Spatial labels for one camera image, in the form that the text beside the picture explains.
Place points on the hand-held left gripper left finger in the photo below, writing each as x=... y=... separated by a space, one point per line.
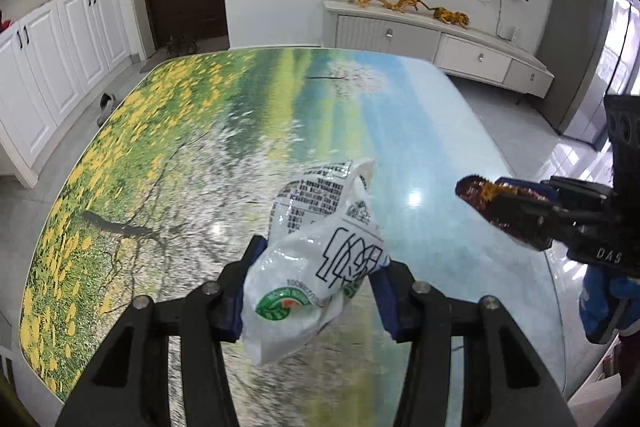
x=230 y=317

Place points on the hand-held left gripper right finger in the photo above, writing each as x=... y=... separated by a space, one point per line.
x=389 y=312

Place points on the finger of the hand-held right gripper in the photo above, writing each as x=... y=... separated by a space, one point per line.
x=530 y=188
x=525 y=224

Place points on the dark red snack packet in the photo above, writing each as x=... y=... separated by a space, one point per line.
x=475 y=194

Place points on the white printed plastic bag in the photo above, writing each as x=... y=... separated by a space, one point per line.
x=300 y=287

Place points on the person's right forearm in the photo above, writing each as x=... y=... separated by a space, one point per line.
x=602 y=307

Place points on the grey refrigerator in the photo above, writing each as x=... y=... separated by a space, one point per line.
x=575 y=57

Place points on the white power strip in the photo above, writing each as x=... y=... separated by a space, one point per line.
x=514 y=33

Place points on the landscape printed tablecloth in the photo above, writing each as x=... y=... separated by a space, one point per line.
x=200 y=157

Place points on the golden tiger figurine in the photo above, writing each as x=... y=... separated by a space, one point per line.
x=452 y=18

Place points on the white television cabinet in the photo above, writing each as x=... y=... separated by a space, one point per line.
x=400 y=34

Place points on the grey slipper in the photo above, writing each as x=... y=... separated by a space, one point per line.
x=106 y=107

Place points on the dark shoes by door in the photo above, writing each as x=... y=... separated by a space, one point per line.
x=181 y=44

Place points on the white wall cabinets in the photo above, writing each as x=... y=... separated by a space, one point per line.
x=60 y=47

